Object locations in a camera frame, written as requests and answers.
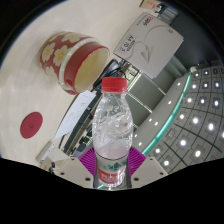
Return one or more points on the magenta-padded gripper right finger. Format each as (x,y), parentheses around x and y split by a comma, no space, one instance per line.
(150,168)

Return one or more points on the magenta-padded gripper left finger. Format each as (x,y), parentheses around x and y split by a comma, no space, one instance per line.
(71,168)

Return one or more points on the clear red-capped water bottle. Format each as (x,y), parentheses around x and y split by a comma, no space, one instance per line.
(112,133)

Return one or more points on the white remote control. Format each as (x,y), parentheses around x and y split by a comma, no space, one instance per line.
(45,152)

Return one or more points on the flat round red coaster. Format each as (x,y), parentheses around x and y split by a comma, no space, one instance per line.
(31,125)

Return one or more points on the group of ceiling lights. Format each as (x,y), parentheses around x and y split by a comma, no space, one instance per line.
(195,120)

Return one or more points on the black desk phone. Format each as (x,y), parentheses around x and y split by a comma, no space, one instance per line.
(108,71)

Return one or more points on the red floral mug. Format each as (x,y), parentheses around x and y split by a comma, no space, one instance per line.
(61,55)

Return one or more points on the white paper ream box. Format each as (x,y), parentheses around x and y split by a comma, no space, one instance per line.
(150,43)

